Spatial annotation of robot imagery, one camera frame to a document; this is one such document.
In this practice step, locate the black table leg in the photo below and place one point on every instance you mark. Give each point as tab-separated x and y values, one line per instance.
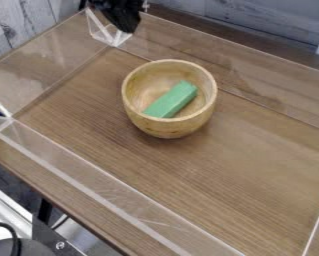
45	211

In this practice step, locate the green rectangular block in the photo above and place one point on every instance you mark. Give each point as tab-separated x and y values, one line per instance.
173	101

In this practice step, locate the brown wooden bowl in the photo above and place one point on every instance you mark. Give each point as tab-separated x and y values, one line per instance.
149	82

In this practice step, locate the clear acrylic tray wall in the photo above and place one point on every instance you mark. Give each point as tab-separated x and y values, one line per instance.
233	191

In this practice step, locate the black metal bracket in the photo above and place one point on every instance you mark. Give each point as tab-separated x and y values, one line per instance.
54	241

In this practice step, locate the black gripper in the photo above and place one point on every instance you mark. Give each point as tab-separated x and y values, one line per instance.
122	12

